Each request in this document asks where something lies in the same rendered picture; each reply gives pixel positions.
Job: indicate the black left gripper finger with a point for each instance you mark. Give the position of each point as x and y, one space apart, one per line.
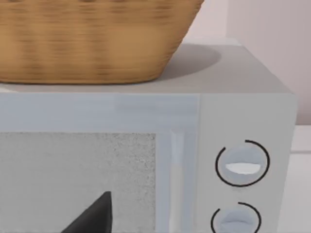
99 216

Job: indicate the woven wicker basket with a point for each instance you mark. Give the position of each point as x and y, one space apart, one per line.
85 41

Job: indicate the pale microwave oven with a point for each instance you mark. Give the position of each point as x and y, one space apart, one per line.
245 114

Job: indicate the pale microwave knob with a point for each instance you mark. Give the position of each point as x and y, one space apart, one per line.
242 163
236 219

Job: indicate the pale microwave door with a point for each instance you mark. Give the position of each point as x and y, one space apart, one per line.
136 114

